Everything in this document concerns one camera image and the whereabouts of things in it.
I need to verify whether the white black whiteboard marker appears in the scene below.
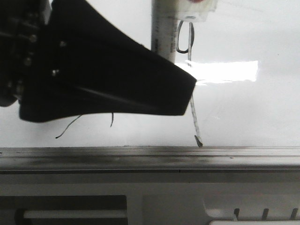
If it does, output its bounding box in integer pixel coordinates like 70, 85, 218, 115
151, 0, 178, 63

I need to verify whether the grey plastic crate below board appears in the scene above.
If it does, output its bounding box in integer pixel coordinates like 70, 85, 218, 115
0, 172, 300, 225

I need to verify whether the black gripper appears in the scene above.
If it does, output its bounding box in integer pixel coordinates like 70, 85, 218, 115
0, 0, 55, 107

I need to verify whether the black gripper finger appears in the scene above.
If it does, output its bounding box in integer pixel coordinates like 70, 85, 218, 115
19, 0, 196, 122

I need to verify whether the red magnet taped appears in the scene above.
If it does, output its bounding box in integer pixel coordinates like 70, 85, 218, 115
177, 0, 218, 22

